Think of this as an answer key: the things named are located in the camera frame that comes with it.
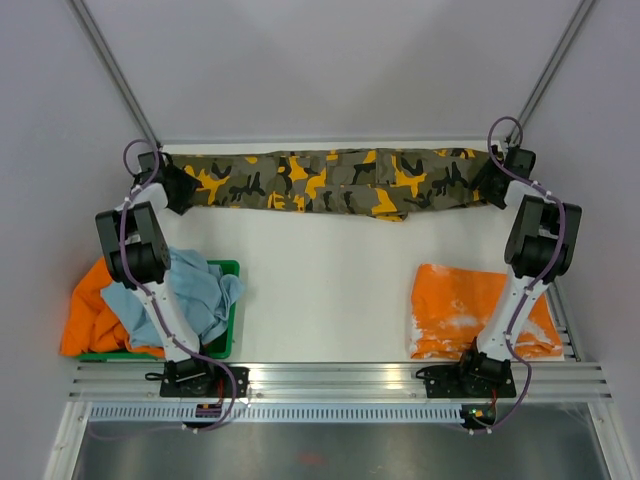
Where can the light blue garment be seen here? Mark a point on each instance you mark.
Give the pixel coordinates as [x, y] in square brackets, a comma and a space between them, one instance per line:
[204, 292]

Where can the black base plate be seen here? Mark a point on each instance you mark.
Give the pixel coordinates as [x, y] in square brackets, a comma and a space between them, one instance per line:
[195, 378]
[445, 382]

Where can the aluminium rail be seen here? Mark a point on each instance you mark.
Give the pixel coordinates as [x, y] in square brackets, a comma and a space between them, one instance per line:
[334, 382]

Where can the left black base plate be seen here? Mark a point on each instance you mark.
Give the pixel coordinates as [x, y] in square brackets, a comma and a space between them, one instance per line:
[195, 378]

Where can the camouflage trousers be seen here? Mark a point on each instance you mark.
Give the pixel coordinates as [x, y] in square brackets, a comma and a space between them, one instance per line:
[382, 183]

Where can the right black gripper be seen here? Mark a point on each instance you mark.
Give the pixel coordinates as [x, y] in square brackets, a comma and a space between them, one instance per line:
[490, 169]

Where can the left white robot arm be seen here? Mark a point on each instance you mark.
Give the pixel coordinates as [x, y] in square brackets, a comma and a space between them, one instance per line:
[138, 257]

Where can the green plastic bin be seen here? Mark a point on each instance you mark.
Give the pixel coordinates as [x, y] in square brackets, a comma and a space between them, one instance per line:
[219, 349]

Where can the white slotted cable duct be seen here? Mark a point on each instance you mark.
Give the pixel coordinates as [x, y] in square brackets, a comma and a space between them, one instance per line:
[278, 413]

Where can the folded orange trousers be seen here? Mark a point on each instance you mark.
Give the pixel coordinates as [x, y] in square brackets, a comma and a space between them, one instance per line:
[451, 306]

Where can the orange garment in bin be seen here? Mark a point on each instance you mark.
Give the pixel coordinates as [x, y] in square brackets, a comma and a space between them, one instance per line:
[91, 326]

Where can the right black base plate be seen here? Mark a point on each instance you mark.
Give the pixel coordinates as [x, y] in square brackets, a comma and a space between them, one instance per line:
[445, 382]

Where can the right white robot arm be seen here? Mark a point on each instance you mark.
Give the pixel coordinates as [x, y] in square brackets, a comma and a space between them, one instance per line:
[539, 249]

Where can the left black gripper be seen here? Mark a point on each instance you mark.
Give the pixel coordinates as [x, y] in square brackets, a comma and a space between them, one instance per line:
[189, 186]

